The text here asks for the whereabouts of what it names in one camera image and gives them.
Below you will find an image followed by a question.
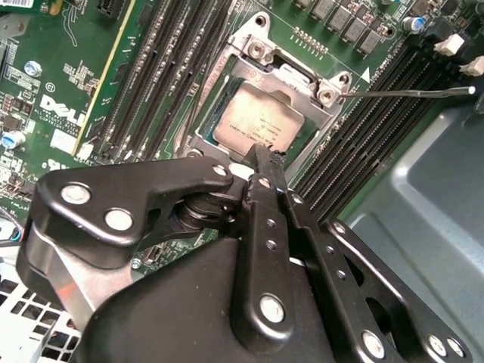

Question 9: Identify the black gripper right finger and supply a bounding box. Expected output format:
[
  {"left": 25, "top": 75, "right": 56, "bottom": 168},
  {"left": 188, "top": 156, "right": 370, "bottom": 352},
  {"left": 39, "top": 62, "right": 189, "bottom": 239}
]
[{"left": 271, "top": 150, "right": 474, "bottom": 363}]

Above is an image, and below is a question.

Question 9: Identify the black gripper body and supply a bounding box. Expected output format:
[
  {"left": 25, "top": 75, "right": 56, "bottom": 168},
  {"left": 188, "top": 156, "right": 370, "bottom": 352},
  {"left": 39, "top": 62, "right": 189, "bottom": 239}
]
[{"left": 78, "top": 237, "right": 365, "bottom": 363}]

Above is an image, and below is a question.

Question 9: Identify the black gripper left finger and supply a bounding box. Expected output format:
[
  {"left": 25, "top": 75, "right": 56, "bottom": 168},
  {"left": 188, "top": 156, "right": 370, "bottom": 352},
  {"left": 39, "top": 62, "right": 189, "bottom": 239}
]
[{"left": 15, "top": 144, "right": 295, "bottom": 348}]

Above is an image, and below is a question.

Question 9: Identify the silver CPU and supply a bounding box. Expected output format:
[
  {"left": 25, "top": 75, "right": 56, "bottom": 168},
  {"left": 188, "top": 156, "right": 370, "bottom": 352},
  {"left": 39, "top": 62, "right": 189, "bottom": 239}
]
[{"left": 209, "top": 79, "right": 306, "bottom": 158}]

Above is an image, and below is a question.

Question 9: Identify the wire locking lever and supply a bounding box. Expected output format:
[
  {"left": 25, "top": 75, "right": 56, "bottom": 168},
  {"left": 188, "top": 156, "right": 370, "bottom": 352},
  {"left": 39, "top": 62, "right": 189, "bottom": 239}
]
[{"left": 338, "top": 85, "right": 477, "bottom": 105}]

